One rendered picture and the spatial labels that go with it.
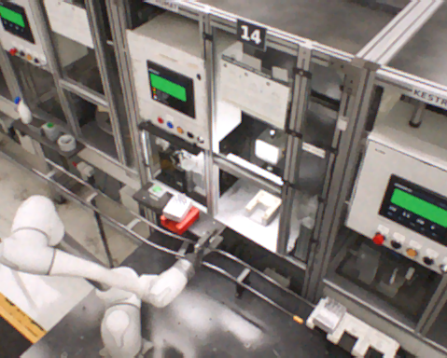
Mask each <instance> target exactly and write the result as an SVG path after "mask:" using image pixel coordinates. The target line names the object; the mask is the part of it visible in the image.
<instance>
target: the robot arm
mask: <svg viewBox="0 0 447 358"><path fill-rule="evenodd" d="M222 228H223V226H222V225H221V224H219V223H217V224H216V226H215V227H214V228H212V229H211V231H209V230H206V231H205V234H203V236H202V237H201V238H200V239H199V241H198V242H197V243H196V244H195V245H194V248H195V250H194V251H193V253H192V254H187V255H186V256H184V257H183V259H179V260H178V261H177V262H176V263H175V264H174V265H173V266H172V268H170V269H168V270H166V271H165V272H163V273H162V274H161V275H160V276H157V275H142V276H141V277H140V278H138V275H137V274H136V273H135V272H134V271H133V270H132V269H130V268H115V269H109V267H108V266H107V265H106V264H104V263H103V262H102V261H101V260H100V259H98V258H97V257H96V256H95V255H93V254H92V253H91V252H90V251H88V250H87V248H86V247H84V246H82V245H81V243H80V242H78V241H76V239H75V238H74V237H71V236H70V235H69V233H68V232H67V231H64V227H63V222H62V220H60V218H59V216H58V214H57V212H56V211H55V207H54V205H53V203H52V201H51V200H50V199H48V198H45V197H42V196H33V197H31V198H28V200H26V201H24V202H23V203H22V204H21V207H20V208H19V209H18V211H17V212H16V215H15V220H14V222H13V226H12V229H11V236H10V239H3V240H2V241H1V243H0V263H1V264H2V265H4V266H6V267H7V268H11V269H14V270H17V271H18V272H22V273H30V274H34V275H44V276H69V277H83V278H84V279H85V280H86V281H87V282H89V283H91V285H92V286H94V287H95V288H96V294H97V296H98V297H99V299H101V301H102V303H103V305H104V306H105V317H104V318H103V320H102V332H101V336H102V339H103V342H104V344H105V348H102V349H101V350H100V352H99V354H100V357H102V358H144V356H145V355H146V354H147V352H148V351H151V350H152V349H153V343H151V342H149V341H147V340H146V339H143V338H142V336H141V324H140V306H141V300H143V301H144V302H146V303H152V304H153V305H154V306H155V307H157V308H163V307H165V306H166V305H167V304H169V303H172V301H173V300H174V299H175V298H176V297H177V296H178V295H179V294H180V293H181V291H183V288H184V286H185V285H186V284H187V282H189V280H190V279H191V278H192V277H193V276H194V274H195V270H196V269H197V268H199V267H200V266H201V264H202V263H203V262H205V260H206V259H207V258H209V257H210V256H211V255H212V254H213V251H214V250H215V249H216V247H217V245H219V244H220V243H221V242H222V240H223V238H222V237H220V236H219V235H217V237H216V238H215V239H214V240H213V241H212V242H211V244H210V245H209V246H207V248H206V249H205V246H206V245H207V244H208V242H209V241H210V240H211V238H212V237H215V235H216V234H217V233H218V232H219V231H220V229H222ZM201 248H202V249H201Z"/></svg>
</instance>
